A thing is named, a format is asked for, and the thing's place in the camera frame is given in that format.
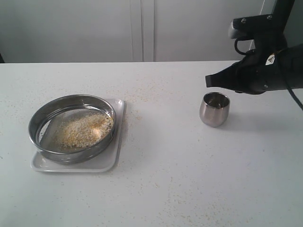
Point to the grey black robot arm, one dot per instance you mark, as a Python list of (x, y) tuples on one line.
[(291, 60)]

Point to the pile of beige grains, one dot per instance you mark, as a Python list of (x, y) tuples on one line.
[(84, 132)]

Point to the stainless steel cup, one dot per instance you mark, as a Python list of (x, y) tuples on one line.
[(214, 109)]

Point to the white square plastic tray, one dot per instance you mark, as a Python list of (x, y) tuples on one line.
[(103, 162)]

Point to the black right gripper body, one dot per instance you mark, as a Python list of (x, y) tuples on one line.
[(260, 71)]

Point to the round stainless steel sieve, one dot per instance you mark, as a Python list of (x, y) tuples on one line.
[(46, 120)]

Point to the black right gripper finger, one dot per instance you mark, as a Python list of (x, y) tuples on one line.
[(226, 78)]

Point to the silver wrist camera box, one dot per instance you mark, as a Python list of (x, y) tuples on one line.
[(247, 26)]

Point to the white cabinet with doors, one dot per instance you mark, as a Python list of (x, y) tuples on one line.
[(121, 30)]

